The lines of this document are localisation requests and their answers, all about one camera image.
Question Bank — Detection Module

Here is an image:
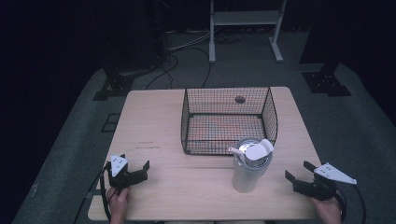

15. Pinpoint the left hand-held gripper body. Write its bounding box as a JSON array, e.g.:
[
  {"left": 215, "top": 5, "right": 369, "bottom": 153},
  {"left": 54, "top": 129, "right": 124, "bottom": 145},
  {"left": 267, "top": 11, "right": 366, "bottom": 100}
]
[{"left": 106, "top": 154, "right": 149, "bottom": 191}]

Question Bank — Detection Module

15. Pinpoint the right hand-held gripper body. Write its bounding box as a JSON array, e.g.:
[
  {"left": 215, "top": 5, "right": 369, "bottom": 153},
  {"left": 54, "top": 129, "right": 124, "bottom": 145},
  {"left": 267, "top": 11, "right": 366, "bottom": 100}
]
[{"left": 291, "top": 161, "right": 358, "bottom": 202}]

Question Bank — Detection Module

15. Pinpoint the white tumbler cup with lid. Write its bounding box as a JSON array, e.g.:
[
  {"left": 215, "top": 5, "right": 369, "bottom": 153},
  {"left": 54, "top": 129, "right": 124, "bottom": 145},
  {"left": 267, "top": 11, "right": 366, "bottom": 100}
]
[{"left": 231, "top": 137, "right": 276, "bottom": 194}]

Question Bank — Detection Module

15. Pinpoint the black wire mesh basket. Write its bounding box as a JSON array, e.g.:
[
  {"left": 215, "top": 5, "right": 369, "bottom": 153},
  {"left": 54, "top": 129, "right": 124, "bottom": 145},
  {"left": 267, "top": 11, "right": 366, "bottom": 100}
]
[{"left": 180, "top": 86, "right": 279, "bottom": 156}]

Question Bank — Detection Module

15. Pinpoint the person's right hand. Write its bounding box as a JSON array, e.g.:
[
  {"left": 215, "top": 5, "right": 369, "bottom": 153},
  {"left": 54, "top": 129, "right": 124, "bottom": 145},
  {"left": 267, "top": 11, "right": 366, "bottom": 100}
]
[{"left": 310, "top": 195, "right": 344, "bottom": 224}]

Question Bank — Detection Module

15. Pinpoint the person's left hand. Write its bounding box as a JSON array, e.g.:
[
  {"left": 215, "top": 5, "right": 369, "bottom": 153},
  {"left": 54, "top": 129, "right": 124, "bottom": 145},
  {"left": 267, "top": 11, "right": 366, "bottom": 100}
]
[{"left": 106, "top": 186, "right": 132, "bottom": 219}]

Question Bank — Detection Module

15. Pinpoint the white straw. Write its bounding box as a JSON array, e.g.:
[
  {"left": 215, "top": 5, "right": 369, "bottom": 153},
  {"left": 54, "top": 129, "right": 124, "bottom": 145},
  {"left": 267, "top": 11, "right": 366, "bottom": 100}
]
[{"left": 227, "top": 146, "right": 248, "bottom": 157}]

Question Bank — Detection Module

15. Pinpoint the black stand base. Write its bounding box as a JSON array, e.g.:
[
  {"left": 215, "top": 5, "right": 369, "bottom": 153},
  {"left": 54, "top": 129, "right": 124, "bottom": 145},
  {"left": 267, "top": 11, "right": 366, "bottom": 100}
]
[
  {"left": 92, "top": 63, "right": 138, "bottom": 102},
  {"left": 301, "top": 62, "right": 353, "bottom": 98}
]

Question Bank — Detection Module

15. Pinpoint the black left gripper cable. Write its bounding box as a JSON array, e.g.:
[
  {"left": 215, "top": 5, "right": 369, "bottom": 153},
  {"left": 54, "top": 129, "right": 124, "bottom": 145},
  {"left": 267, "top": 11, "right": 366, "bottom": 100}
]
[{"left": 99, "top": 163, "right": 114, "bottom": 222}]

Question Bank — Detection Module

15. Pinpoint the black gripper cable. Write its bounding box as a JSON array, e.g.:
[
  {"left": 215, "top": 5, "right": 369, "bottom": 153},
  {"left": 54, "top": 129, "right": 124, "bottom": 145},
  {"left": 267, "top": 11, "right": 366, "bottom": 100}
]
[
  {"left": 335, "top": 183, "right": 367, "bottom": 224},
  {"left": 99, "top": 163, "right": 114, "bottom": 222}
]

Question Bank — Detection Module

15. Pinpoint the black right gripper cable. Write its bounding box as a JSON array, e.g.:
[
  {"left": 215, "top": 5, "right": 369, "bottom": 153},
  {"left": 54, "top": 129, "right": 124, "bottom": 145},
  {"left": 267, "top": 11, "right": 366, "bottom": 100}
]
[{"left": 335, "top": 183, "right": 367, "bottom": 224}]

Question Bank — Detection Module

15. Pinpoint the black floor cable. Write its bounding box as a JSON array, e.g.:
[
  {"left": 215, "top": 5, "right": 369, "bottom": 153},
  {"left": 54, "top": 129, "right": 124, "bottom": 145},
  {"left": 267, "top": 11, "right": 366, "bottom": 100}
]
[{"left": 144, "top": 46, "right": 213, "bottom": 91}]

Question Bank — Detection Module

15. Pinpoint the grey floor cable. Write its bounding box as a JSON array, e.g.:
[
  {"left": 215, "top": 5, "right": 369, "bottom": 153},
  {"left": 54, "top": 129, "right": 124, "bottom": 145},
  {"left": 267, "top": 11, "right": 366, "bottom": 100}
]
[{"left": 166, "top": 30, "right": 213, "bottom": 52}]

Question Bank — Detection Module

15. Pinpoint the white metal desk frame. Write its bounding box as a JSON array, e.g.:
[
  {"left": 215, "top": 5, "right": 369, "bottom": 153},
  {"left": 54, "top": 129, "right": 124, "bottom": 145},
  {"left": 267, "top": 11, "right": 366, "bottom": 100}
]
[{"left": 208, "top": 0, "right": 288, "bottom": 64}]

